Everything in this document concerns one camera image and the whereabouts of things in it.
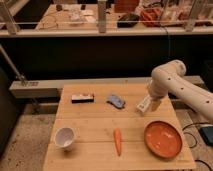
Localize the white plastic bottle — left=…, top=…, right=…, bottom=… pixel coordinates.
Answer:
left=136, top=95, right=152, bottom=113

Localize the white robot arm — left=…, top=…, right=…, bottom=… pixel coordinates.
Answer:
left=148, top=60, right=213, bottom=122

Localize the white ceramic bowl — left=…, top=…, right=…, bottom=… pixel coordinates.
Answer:
left=54, top=127, right=75, bottom=150

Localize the blue crumpled cloth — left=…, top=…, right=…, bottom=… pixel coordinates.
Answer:
left=107, top=95, right=125, bottom=109

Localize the orange plate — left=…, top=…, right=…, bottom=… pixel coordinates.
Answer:
left=144, top=121, right=182, bottom=159

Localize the orange carrot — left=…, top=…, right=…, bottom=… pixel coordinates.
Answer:
left=113, top=129, right=122, bottom=156

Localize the dark box on floor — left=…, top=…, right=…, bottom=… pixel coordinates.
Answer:
left=199, top=126, right=213, bottom=146

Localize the red basket on shelf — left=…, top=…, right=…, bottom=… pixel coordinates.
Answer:
left=140, top=7, right=161, bottom=27

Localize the black bag on shelf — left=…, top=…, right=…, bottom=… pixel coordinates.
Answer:
left=117, top=13, right=139, bottom=28

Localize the black floor cable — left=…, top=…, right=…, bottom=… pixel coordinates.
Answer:
left=181, top=122, right=213, bottom=171

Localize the white shelf post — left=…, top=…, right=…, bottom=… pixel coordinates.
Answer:
left=98, top=0, right=107, bottom=33

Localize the grey metal rail beam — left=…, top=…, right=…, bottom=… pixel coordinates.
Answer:
left=9, top=75, right=204, bottom=99

